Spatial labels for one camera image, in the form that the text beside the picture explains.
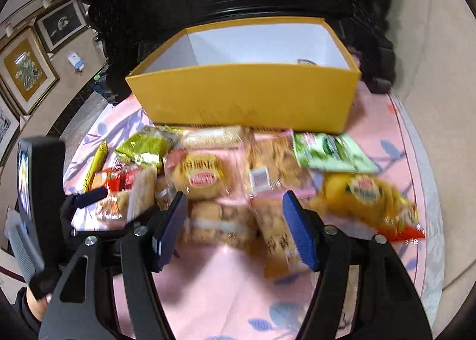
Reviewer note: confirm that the green and white snack packet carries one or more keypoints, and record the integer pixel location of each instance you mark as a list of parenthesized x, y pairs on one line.
[(331, 152)]

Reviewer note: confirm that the yellow bread packet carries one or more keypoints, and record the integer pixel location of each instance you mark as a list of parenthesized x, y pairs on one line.
[(364, 198)]

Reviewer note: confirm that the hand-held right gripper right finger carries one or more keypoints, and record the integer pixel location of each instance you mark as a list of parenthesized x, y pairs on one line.
[(297, 232)]

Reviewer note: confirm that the gold framed picture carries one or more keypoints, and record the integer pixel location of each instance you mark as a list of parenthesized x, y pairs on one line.
[(26, 68)]

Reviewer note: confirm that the red snack packet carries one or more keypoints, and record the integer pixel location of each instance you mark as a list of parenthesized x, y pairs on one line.
[(119, 177)]

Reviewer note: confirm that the white framed picture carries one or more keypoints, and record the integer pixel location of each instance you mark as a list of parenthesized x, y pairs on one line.
[(5, 128)]

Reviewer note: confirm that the yellow stick snack packet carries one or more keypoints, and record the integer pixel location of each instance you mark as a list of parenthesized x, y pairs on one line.
[(96, 163)]

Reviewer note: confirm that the yellow cardboard box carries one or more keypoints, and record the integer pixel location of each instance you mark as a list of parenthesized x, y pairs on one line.
[(241, 98)]

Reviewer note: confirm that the clear bun packet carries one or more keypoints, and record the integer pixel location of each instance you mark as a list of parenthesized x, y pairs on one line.
[(212, 221)]

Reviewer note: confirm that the yellow-green snack packet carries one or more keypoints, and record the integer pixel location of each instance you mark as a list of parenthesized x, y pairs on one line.
[(143, 146)]

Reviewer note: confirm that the clear cracker packet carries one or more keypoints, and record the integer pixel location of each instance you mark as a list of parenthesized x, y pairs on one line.
[(141, 191)]

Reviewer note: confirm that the pink biscuit packet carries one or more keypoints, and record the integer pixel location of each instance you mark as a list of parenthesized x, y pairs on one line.
[(279, 157)]

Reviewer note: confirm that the pink bread packet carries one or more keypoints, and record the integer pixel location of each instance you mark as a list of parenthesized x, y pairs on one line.
[(200, 176)]

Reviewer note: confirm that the person's left hand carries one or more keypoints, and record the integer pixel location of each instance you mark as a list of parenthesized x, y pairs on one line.
[(37, 306)]

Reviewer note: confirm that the person's left forearm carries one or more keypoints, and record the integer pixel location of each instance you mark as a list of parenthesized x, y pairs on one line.
[(24, 319)]

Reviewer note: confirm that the small clear pastry packet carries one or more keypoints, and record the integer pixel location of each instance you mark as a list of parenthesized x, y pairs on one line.
[(111, 207)]

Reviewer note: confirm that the orange-brown snack packet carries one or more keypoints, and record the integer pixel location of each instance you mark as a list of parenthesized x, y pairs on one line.
[(275, 250)]

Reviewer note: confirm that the clear sesame bar packet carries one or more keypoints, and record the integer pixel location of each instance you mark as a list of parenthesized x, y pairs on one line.
[(212, 136)]

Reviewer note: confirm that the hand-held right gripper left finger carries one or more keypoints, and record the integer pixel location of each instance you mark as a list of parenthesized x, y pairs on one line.
[(171, 230)]

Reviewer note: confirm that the pale patterned under cloth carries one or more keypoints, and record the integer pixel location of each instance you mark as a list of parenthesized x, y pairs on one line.
[(427, 213)]

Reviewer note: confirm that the wall picture lamp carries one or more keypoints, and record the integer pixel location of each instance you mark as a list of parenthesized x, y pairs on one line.
[(46, 1), (9, 29)]

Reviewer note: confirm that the black framed picture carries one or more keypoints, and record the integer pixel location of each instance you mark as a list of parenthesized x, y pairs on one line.
[(61, 24)]

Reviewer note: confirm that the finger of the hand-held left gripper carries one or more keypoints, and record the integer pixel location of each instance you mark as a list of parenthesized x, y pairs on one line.
[(89, 197)]

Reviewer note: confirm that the small packet inside box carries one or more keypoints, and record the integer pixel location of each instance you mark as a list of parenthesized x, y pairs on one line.
[(306, 62)]

